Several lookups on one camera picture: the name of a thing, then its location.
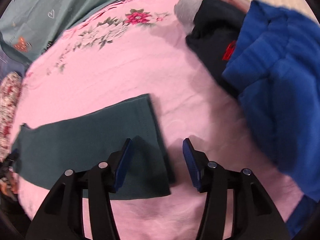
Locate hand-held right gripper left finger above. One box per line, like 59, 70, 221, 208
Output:
25, 138, 134, 240

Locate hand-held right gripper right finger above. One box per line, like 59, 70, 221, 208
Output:
182, 137, 293, 240

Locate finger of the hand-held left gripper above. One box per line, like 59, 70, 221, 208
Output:
7, 148, 20, 163

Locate dark green pants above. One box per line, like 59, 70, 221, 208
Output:
11, 93, 175, 201

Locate person's left hand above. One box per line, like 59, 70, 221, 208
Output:
0, 177, 18, 201

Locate red floral quilt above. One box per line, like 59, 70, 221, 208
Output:
0, 71, 23, 163

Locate purple plaid pillow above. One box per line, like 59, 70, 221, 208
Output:
0, 37, 28, 80

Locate pink floral bed sheet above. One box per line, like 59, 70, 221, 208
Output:
10, 0, 310, 240

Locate blue garment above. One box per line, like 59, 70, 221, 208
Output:
221, 0, 320, 238

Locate navy garment with red print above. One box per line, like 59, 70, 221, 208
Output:
185, 0, 247, 98

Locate grey cloth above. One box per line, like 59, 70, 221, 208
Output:
174, 0, 202, 34

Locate teal heart-print pillow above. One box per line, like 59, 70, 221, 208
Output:
0, 0, 180, 63

